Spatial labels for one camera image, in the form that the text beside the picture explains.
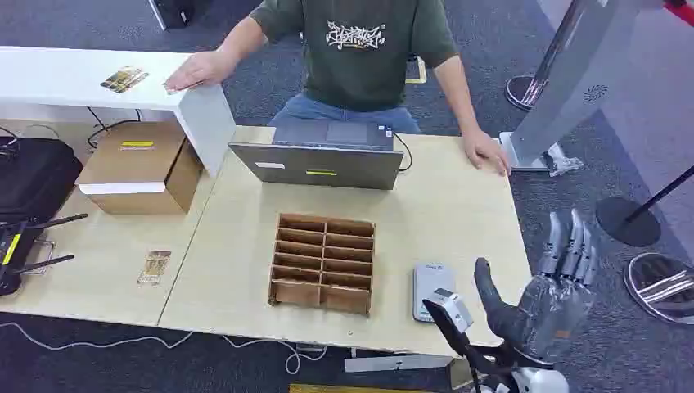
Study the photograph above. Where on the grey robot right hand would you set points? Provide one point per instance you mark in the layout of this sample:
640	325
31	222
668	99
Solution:
553	314

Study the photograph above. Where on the person's left hand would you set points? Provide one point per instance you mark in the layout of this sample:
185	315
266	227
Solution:
485	149

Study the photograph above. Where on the person's right hand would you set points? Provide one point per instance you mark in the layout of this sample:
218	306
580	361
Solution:
198	70

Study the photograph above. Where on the pale grey card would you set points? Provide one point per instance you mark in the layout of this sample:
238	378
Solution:
431	285

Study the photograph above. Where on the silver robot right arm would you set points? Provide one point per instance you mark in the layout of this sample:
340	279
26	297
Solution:
542	382

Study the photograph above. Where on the black box with white edge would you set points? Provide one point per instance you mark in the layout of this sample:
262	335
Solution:
173	12

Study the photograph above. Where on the chrome stanchion with pole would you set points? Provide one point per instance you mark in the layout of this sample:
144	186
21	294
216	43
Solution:
521	92

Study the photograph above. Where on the stack of printed cards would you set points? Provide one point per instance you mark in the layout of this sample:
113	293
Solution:
124	79

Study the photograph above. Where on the clear plastic bag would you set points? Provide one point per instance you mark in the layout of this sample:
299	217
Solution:
564	161

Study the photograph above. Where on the chrome stanchion base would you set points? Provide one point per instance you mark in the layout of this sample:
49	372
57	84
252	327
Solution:
659	287

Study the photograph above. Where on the brown cardboard box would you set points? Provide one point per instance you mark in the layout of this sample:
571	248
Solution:
135	163

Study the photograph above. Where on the silver kiosk stand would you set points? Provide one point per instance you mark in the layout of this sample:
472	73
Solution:
575	81

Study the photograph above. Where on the black stanchion with pole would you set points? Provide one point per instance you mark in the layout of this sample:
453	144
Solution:
623	219

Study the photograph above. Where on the white desk shelf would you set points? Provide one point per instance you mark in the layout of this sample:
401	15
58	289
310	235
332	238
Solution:
65	76

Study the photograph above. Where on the person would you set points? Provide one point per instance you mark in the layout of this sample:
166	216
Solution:
358	65

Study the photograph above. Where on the grey laptop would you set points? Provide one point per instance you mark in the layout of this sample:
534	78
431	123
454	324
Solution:
325	165

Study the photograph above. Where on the grey bar under desk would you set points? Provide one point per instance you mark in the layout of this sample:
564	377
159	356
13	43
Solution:
396	363

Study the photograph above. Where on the black soft case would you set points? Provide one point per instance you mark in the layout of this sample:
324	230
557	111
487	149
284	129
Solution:
35	176

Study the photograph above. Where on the wooden slotted card box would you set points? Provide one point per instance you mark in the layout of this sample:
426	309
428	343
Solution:
322	266

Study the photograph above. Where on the printed brown card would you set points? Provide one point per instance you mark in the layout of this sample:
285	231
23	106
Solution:
154	267

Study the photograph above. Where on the yellow strip under desk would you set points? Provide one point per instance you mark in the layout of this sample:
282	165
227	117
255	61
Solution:
352	389

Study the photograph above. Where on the red barrier belt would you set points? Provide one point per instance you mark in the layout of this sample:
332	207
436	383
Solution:
683	12

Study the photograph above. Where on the grey power strip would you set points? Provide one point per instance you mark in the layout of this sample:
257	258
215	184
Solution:
310	347

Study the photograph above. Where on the black router with antennas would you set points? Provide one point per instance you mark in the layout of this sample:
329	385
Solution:
11	255

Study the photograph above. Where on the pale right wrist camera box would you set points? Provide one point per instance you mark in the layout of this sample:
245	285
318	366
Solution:
452	309

